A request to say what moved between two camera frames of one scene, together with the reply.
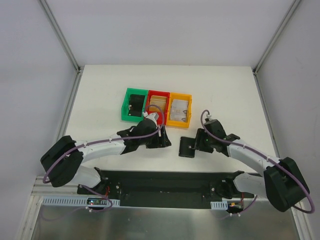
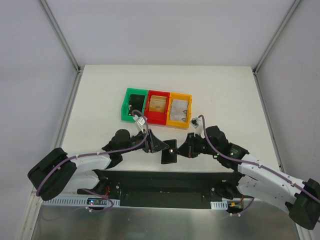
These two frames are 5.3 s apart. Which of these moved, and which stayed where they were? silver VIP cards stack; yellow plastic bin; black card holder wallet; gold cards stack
Moved: black card holder wallet
Stayed: gold cards stack; yellow plastic bin; silver VIP cards stack
